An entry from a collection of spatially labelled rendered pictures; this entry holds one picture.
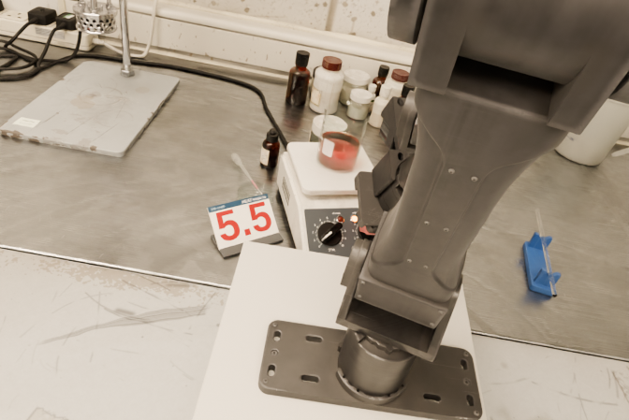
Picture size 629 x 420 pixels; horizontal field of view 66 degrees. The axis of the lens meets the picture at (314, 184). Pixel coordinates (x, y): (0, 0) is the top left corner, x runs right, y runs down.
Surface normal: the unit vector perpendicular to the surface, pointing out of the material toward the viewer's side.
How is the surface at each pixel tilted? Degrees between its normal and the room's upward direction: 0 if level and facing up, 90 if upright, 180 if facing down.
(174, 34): 90
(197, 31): 90
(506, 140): 112
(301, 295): 4
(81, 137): 0
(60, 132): 0
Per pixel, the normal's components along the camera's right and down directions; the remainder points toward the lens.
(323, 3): -0.08, 0.58
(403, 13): -0.37, 0.81
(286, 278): 0.14, -0.76
